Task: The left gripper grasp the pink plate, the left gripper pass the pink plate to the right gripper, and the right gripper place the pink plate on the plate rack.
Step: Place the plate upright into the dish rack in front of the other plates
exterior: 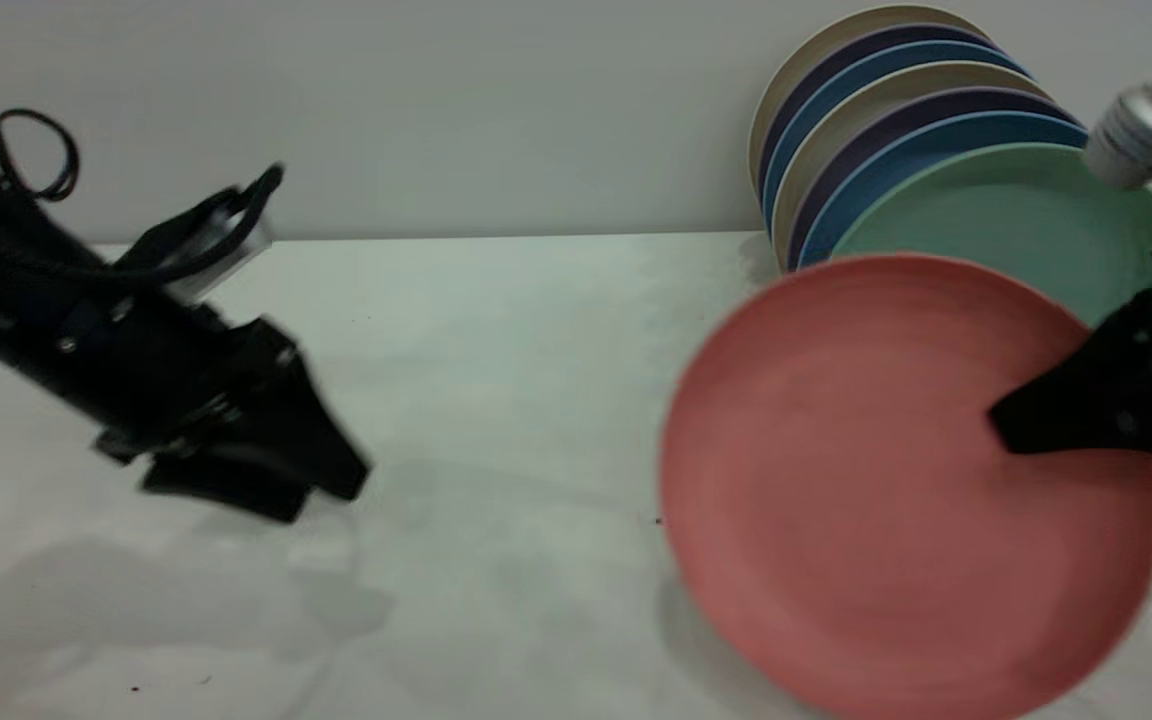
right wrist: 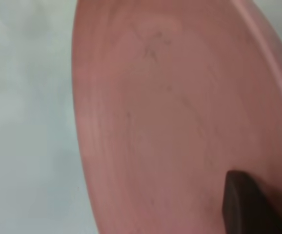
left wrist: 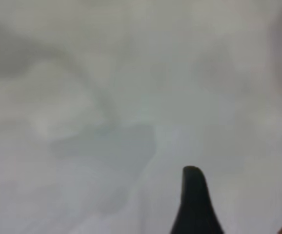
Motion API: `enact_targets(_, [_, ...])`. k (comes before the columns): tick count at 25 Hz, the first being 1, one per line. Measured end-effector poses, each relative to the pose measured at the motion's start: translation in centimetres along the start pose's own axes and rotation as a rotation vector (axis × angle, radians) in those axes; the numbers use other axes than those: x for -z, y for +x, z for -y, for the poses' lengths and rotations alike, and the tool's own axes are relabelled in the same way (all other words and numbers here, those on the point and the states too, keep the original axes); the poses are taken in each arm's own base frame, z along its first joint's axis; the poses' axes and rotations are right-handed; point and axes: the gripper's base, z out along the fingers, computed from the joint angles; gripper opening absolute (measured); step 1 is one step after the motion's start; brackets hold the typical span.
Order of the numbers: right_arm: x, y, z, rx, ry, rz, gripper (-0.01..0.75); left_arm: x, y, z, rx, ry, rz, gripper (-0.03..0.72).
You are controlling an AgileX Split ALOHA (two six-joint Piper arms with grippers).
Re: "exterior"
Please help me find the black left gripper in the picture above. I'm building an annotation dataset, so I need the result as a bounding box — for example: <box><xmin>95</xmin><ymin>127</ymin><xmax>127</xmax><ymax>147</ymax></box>
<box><xmin>94</xmin><ymin>316</ymin><xmax>373</xmax><ymax>524</ymax></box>

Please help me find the pink round plate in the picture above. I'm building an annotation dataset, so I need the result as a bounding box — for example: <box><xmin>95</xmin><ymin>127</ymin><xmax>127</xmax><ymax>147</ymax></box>
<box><xmin>659</xmin><ymin>253</ymin><xmax>1152</xmax><ymax>720</ymax></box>

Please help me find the green round plate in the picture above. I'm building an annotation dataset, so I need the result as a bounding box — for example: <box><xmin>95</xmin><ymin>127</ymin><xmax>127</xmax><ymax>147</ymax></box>
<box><xmin>831</xmin><ymin>143</ymin><xmax>1152</xmax><ymax>327</ymax></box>

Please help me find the blue round plate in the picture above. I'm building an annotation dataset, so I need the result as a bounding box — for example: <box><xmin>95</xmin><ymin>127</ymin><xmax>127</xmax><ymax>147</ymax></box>
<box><xmin>798</xmin><ymin>112</ymin><xmax>1089</xmax><ymax>269</ymax></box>
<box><xmin>762</xmin><ymin>42</ymin><xmax>1033</xmax><ymax>237</ymax></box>

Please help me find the purple round plate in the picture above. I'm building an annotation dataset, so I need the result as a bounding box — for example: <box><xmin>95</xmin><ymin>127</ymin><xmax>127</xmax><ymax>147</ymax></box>
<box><xmin>756</xmin><ymin>25</ymin><xmax>998</xmax><ymax>201</ymax></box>
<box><xmin>786</xmin><ymin>88</ymin><xmax>1083</xmax><ymax>273</ymax></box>

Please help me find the beige round plate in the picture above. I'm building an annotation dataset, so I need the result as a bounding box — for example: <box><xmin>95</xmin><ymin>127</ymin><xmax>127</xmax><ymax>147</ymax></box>
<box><xmin>748</xmin><ymin>5</ymin><xmax>988</xmax><ymax>197</ymax></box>
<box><xmin>772</xmin><ymin>62</ymin><xmax>1053</xmax><ymax>273</ymax></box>

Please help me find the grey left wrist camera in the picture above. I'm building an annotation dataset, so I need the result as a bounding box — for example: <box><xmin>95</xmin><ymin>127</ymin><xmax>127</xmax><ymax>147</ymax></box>
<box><xmin>116</xmin><ymin>186</ymin><xmax>274</xmax><ymax>303</ymax></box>

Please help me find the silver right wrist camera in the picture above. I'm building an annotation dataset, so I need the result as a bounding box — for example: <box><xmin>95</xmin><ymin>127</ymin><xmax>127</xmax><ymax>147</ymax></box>
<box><xmin>1083</xmin><ymin>68</ymin><xmax>1152</xmax><ymax>192</ymax></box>

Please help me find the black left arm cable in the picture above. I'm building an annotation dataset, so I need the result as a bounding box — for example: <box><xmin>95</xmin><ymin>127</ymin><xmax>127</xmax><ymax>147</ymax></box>
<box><xmin>0</xmin><ymin>108</ymin><xmax>286</xmax><ymax>283</ymax></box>

